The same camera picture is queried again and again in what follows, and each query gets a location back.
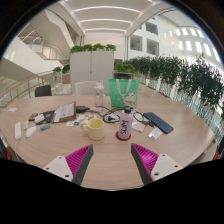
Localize colourful sticker sheet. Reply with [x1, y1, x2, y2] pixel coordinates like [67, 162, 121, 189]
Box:
[65, 113, 99, 128]

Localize clear plastic bottle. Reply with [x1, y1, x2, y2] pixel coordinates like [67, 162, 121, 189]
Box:
[93, 80, 105, 108]

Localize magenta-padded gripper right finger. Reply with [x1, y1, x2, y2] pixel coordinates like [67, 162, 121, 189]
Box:
[130, 142, 184, 186]

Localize white planter with plants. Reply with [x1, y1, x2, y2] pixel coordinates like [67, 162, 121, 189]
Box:
[52, 64, 72, 86]

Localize white computer mouse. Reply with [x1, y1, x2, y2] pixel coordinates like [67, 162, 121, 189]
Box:
[25, 125, 37, 139]

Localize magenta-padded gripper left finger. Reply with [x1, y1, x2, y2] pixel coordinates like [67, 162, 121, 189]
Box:
[43, 143, 95, 187]

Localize white chair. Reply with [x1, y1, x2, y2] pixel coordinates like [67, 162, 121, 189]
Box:
[74, 80, 99, 97]

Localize black flat case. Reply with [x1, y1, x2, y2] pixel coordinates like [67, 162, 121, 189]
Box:
[34, 110, 56, 126]

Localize black tangled cables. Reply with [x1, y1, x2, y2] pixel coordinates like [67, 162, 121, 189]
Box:
[96, 105, 156, 128]

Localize ceiling light strips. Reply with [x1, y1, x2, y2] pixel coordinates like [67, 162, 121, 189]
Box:
[73, 4, 141, 34]

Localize pale yellow mug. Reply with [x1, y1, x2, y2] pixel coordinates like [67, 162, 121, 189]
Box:
[79, 117, 106, 141]

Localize green tote bag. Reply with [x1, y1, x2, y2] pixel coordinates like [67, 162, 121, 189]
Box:
[108, 78, 140, 109]

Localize lilac bottle with black cap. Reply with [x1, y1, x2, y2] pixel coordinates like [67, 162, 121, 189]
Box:
[118, 106, 134, 140]

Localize black chair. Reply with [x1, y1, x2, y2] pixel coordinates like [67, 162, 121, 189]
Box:
[34, 84, 53, 98]

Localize white packet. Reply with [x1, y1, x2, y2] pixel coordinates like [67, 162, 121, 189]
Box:
[148, 127, 163, 141]
[131, 121, 147, 133]

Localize white cabinet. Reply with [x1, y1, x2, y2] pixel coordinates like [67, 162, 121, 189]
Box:
[69, 50, 115, 96]

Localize row of green hedge plants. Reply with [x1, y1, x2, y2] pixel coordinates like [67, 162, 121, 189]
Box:
[123, 54, 224, 118]

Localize white power strip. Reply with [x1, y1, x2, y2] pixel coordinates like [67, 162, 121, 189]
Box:
[13, 121, 23, 141]

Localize glass railing with wooden handrail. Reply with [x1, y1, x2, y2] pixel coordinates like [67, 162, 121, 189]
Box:
[0, 71, 56, 108]

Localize flat round red coaster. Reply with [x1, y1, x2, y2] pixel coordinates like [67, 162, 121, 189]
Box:
[115, 130, 132, 142]

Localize dark blue keyboard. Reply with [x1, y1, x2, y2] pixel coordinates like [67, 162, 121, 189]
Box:
[142, 111, 175, 135]

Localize black charger block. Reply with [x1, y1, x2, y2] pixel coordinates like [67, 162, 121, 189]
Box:
[75, 105, 88, 114]

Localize wooden planter with plants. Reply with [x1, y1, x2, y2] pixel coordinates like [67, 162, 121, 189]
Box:
[114, 62, 137, 81]

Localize green plants on cabinet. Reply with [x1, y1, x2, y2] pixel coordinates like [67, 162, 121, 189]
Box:
[69, 43, 118, 54]

